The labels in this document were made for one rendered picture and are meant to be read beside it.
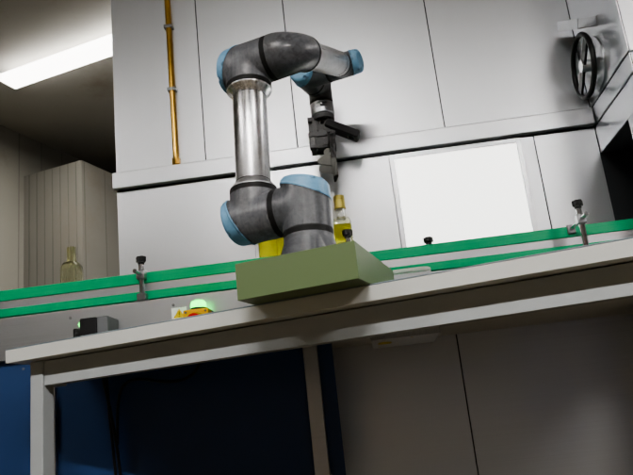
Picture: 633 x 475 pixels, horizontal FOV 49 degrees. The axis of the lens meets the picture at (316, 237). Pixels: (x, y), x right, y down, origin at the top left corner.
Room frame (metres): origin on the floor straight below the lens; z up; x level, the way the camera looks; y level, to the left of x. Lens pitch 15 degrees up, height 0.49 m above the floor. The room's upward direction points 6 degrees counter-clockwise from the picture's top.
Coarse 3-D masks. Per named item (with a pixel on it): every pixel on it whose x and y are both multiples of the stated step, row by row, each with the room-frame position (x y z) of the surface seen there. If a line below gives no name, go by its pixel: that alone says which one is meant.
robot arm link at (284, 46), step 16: (288, 32) 1.55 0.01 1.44; (272, 48) 1.53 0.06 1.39; (288, 48) 1.53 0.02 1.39; (304, 48) 1.56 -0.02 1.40; (320, 48) 1.61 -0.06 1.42; (272, 64) 1.55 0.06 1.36; (288, 64) 1.56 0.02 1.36; (304, 64) 1.58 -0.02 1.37; (320, 64) 1.67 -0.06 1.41; (336, 64) 1.76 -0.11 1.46; (352, 64) 1.86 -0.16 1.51; (336, 80) 1.93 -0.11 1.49
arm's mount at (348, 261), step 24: (240, 264) 1.40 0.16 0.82; (264, 264) 1.38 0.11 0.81; (288, 264) 1.36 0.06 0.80; (312, 264) 1.34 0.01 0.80; (336, 264) 1.32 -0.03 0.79; (360, 264) 1.33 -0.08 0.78; (240, 288) 1.40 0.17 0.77; (264, 288) 1.38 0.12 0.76; (288, 288) 1.36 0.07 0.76; (312, 288) 1.36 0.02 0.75; (336, 288) 1.39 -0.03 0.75
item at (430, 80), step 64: (128, 0) 2.25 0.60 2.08; (192, 0) 2.23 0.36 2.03; (256, 0) 2.21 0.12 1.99; (320, 0) 2.19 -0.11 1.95; (384, 0) 2.18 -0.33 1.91; (448, 0) 2.16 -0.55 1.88; (512, 0) 2.15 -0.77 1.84; (128, 64) 2.25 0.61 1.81; (192, 64) 2.23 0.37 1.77; (384, 64) 2.18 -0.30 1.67; (448, 64) 2.16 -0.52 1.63; (512, 64) 2.15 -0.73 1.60; (576, 64) 2.13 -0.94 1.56; (128, 128) 2.25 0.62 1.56; (192, 128) 2.23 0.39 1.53; (384, 128) 2.18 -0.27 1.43; (448, 128) 2.15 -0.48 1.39; (512, 128) 2.13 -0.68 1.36; (576, 128) 2.14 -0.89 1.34; (128, 192) 2.25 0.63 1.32; (192, 192) 2.23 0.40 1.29; (576, 192) 2.14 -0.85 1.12; (128, 256) 2.25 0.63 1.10; (192, 256) 2.23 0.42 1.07
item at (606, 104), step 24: (576, 0) 2.04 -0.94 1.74; (600, 0) 1.86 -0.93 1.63; (624, 0) 1.76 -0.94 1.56; (600, 24) 1.90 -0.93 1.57; (624, 24) 1.76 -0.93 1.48; (624, 48) 1.78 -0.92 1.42; (624, 72) 1.82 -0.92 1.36; (600, 96) 2.03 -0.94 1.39; (624, 96) 1.86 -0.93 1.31; (600, 120) 2.08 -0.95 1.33; (624, 120) 1.90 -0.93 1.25; (600, 144) 2.12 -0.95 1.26; (624, 144) 2.08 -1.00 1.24
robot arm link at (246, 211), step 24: (240, 48) 1.56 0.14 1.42; (240, 72) 1.56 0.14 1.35; (264, 72) 1.57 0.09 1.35; (240, 96) 1.57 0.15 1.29; (264, 96) 1.59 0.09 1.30; (240, 120) 1.57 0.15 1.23; (264, 120) 1.58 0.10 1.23; (240, 144) 1.57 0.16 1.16; (264, 144) 1.58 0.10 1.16; (240, 168) 1.56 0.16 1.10; (264, 168) 1.57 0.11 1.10; (240, 192) 1.54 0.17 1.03; (264, 192) 1.54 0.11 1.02; (240, 216) 1.54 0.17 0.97; (264, 216) 1.52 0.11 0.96; (240, 240) 1.58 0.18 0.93; (264, 240) 1.58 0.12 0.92
